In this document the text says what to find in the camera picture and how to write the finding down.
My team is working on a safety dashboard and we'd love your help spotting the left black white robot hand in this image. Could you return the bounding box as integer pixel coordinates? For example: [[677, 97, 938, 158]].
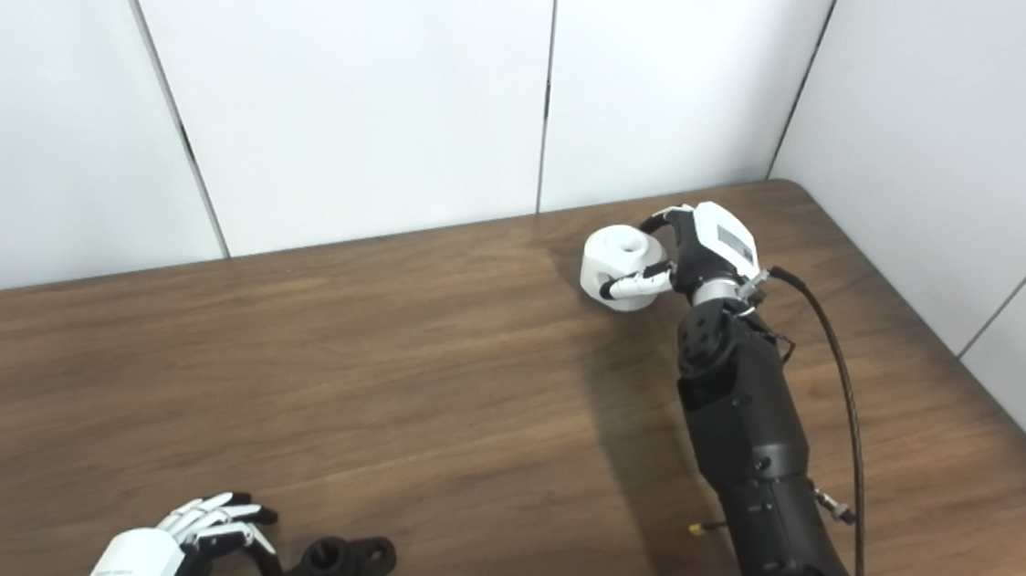
[[86, 480, 288, 576]]

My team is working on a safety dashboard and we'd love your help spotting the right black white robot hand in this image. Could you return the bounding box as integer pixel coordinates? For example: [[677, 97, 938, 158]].
[[599, 194, 768, 313]]

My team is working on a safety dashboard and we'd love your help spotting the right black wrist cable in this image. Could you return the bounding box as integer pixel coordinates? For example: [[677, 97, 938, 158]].
[[719, 263, 890, 576]]

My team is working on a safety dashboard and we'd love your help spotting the round white plastic piece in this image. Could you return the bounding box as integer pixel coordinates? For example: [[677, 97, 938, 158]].
[[577, 222, 677, 316]]

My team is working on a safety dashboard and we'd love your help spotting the black flanged holder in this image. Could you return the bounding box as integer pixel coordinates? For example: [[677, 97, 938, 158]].
[[266, 528, 399, 576]]

